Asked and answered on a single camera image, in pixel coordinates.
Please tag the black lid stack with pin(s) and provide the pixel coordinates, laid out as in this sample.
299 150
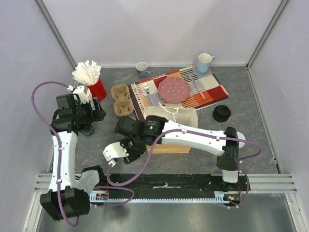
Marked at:
221 113

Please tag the patchwork placemat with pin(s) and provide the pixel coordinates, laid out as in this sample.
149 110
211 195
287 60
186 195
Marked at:
208 83

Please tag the red straw holder cup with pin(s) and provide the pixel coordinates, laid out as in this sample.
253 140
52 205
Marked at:
98 90

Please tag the pink dotted plate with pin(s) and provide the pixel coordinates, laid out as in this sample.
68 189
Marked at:
174 90

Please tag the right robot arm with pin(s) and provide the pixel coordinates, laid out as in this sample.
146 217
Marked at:
224 144

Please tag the white wrapped straws bundle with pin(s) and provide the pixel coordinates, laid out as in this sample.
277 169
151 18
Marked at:
86 73

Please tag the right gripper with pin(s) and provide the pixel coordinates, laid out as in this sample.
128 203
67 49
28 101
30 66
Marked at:
132 150

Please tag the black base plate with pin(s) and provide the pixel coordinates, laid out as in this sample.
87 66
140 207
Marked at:
176 185

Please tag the light blue mug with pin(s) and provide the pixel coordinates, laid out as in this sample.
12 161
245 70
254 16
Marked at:
204 62

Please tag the small grey patterned mug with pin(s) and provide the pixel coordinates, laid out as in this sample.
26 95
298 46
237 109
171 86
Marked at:
142 70

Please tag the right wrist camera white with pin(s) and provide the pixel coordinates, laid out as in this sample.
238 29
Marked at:
114 151

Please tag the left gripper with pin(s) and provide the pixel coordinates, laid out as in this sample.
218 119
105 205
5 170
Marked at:
94 115

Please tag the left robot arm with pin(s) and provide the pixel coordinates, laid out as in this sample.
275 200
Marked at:
68 197

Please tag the brown paper bag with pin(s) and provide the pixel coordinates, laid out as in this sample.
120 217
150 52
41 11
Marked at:
184 116

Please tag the cable duct rail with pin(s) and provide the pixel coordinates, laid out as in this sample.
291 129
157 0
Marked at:
95 197

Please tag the fork pink handle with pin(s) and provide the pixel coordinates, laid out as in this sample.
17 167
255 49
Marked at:
146 89

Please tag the black plastic cup stack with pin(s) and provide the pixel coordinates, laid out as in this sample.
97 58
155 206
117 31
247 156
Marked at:
87 130

